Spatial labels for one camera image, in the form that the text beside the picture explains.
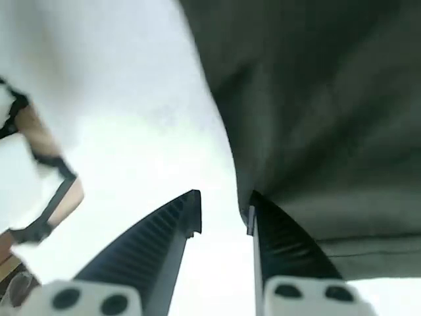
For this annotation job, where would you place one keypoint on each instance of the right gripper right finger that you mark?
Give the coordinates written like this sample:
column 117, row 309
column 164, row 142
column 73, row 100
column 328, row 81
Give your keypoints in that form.
column 283, row 250

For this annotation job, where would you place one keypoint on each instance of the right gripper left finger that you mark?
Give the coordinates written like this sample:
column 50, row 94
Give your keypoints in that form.
column 154, row 250

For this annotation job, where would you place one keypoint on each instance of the dark green shirt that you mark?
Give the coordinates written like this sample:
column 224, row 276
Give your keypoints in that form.
column 315, row 98

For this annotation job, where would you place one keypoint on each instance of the white tan black shirt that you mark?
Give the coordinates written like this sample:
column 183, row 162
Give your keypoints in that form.
column 23, row 184

